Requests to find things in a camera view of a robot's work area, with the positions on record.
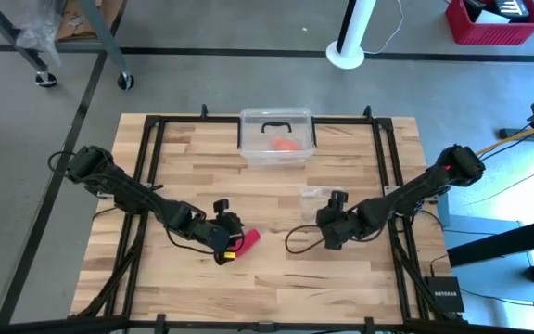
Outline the black metal table frame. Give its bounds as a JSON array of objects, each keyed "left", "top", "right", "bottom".
[{"left": 70, "top": 104, "right": 470, "bottom": 326}]

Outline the crumpled clear plastic sheet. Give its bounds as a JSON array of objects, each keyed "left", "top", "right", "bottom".
[{"left": 14, "top": 0, "right": 63, "bottom": 66}]

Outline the red elastic bandage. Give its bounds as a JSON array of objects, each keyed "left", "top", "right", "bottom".
[{"left": 235, "top": 228, "right": 261, "bottom": 259}]

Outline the bagged orange bandage roll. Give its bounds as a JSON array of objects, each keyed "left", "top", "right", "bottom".
[{"left": 269, "top": 135, "right": 303, "bottom": 152}]

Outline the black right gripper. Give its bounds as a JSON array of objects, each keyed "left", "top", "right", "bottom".
[{"left": 316, "top": 190, "right": 365, "bottom": 251}]

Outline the white fan cable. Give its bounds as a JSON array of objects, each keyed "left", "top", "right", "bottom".
[{"left": 363, "top": 0, "right": 405, "bottom": 56}]

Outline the brown cardboard sheet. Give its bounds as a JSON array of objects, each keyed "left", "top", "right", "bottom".
[{"left": 56, "top": 0, "right": 125, "bottom": 42}]

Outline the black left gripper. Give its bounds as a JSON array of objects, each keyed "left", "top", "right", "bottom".
[{"left": 199, "top": 199, "right": 246, "bottom": 265}]

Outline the white tower fan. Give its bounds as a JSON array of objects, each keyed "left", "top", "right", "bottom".
[{"left": 325, "top": 0, "right": 378, "bottom": 71}]

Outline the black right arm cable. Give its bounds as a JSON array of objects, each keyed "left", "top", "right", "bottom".
[{"left": 284, "top": 224, "right": 337, "bottom": 255}]

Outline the red plastic crate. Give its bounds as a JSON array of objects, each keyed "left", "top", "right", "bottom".
[{"left": 444, "top": 0, "right": 534, "bottom": 46}]

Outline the clear plastic zip bag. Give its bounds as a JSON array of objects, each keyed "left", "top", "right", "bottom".
[{"left": 298, "top": 185, "right": 337, "bottom": 223}]

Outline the gray metal cart frame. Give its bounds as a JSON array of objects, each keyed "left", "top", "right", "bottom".
[{"left": 0, "top": 0, "right": 134, "bottom": 80}]

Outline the black Netgear network switch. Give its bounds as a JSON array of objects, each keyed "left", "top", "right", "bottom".
[{"left": 423, "top": 276, "right": 465, "bottom": 314}]

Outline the black diagonal beam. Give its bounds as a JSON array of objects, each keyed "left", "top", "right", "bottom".
[{"left": 447, "top": 215, "right": 534, "bottom": 268}]

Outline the black cart caster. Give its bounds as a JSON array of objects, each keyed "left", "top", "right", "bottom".
[
  {"left": 116, "top": 71, "right": 135, "bottom": 92},
  {"left": 34, "top": 71, "right": 58, "bottom": 89}
]

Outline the clear plastic storage box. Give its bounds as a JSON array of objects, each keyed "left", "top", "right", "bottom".
[{"left": 237, "top": 107, "right": 317, "bottom": 169}]

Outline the black rig crossbeam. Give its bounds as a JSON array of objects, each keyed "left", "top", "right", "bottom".
[{"left": 0, "top": 315, "right": 534, "bottom": 334}]

